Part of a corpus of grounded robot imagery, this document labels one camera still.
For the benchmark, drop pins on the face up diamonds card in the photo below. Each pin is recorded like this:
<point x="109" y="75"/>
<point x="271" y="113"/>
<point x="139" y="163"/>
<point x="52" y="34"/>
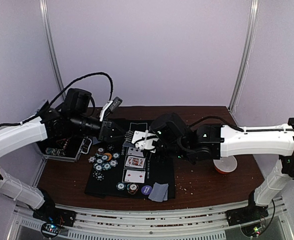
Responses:
<point x="134" y="176"/>

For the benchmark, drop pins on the aluminium frame post right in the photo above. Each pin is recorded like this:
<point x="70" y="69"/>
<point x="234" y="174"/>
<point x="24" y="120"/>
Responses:
<point x="244" y="63"/>

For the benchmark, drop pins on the aluminium poker chip case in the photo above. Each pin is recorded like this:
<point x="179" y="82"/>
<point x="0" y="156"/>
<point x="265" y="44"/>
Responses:
<point x="64" y="141"/>

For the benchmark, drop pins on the aluminium frame post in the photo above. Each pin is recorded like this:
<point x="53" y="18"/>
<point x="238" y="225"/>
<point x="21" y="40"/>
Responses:
<point x="50" y="43"/>
<point x="244" y="63"/>

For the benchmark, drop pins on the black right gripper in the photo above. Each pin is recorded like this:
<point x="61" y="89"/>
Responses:
<point x="158" y="145"/>

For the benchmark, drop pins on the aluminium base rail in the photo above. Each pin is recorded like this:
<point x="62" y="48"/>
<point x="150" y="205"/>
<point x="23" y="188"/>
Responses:
<point x="202" y="223"/>

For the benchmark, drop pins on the blue green fifty chip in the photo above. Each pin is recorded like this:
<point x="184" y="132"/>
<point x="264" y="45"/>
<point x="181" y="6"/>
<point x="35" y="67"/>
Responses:
<point x="116" y="155"/>

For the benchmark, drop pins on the face up spades card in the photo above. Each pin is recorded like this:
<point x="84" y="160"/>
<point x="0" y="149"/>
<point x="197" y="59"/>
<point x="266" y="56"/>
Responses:
<point x="134" y="152"/>

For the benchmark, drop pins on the face up king card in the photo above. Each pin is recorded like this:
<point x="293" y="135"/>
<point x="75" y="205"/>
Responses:
<point x="135" y="162"/>

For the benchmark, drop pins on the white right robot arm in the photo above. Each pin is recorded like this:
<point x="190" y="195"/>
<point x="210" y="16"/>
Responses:
<point x="221" y="139"/>

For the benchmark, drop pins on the black poker play mat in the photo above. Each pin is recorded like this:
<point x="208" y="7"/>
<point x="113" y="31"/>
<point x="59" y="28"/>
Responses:
<point x="158" y="170"/>

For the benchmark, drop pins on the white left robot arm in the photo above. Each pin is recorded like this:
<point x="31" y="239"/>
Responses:
<point x="16" y="137"/>

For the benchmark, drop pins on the purple small blind button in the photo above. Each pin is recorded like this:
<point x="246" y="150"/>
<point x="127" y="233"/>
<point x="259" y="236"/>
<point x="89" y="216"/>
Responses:
<point x="146" y="190"/>

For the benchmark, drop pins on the mixed colour chip stack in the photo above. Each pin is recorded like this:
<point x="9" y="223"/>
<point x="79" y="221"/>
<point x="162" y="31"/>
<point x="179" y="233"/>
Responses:
<point x="132" y="188"/>

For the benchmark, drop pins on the orange big blind button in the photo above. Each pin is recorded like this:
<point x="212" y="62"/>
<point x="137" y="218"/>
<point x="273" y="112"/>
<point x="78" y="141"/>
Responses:
<point x="107" y="157"/>

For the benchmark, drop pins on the orange white bowl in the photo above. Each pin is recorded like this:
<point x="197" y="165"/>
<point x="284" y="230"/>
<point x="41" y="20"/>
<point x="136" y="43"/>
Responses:
<point x="225" y="165"/>

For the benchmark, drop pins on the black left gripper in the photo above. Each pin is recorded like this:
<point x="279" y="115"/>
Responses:
<point x="105" y="132"/>

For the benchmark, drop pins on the blue backed card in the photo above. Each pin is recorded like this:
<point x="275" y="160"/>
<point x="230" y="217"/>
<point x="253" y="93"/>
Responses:
<point x="165" y="186"/>
<point x="157" y="194"/>

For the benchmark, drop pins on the aluminium frame post left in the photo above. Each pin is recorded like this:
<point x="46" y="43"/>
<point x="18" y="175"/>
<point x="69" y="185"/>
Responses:
<point x="50" y="43"/>

